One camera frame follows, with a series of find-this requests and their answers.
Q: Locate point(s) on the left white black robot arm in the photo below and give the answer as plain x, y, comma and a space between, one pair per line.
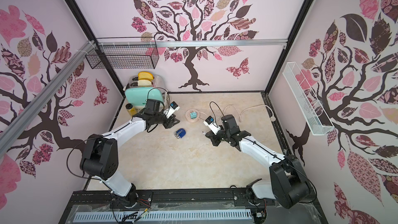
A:
101, 155

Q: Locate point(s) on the pale bread slice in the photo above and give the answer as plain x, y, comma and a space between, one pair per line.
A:
144, 83

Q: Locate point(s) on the round pink power strip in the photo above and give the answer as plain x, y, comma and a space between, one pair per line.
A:
188, 117

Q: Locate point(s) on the aluminium rail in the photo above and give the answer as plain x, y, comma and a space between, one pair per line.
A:
203, 43
16, 128

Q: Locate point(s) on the back aluminium rail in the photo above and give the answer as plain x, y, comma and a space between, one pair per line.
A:
203, 43

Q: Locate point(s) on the teal usb charger block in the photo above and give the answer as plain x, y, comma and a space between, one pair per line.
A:
193, 115

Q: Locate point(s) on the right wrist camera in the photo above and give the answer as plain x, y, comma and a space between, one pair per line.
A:
211, 123

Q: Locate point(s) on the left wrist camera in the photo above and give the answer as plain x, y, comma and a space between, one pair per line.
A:
173, 107

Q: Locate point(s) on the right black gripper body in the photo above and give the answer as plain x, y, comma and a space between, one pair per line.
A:
216, 137

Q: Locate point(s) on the white slotted cable duct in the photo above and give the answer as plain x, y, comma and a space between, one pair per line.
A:
162, 216

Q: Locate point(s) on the left aluminium rail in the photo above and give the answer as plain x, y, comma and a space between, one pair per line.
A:
16, 128

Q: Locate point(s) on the yellow juice bottle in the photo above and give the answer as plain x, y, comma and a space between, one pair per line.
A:
130, 109

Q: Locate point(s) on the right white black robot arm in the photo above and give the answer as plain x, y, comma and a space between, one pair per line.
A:
288, 183

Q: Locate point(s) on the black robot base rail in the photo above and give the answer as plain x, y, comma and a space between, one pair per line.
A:
266, 211

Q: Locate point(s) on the yellow bread slice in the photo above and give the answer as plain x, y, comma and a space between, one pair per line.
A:
145, 76

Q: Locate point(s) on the black wire wall basket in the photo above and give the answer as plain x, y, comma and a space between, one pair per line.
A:
135, 54

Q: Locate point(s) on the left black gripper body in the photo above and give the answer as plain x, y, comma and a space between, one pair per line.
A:
161, 118

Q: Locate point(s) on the white wire wall basket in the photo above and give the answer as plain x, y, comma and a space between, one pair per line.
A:
309, 103

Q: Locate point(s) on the mint green toaster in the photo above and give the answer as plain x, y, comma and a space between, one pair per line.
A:
138, 96

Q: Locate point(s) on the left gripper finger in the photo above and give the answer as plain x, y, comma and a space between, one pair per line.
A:
168, 125
174, 120

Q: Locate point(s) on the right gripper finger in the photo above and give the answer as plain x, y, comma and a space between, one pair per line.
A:
215, 142
210, 135

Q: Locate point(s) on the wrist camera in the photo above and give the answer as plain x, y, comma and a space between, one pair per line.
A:
173, 107
211, 123

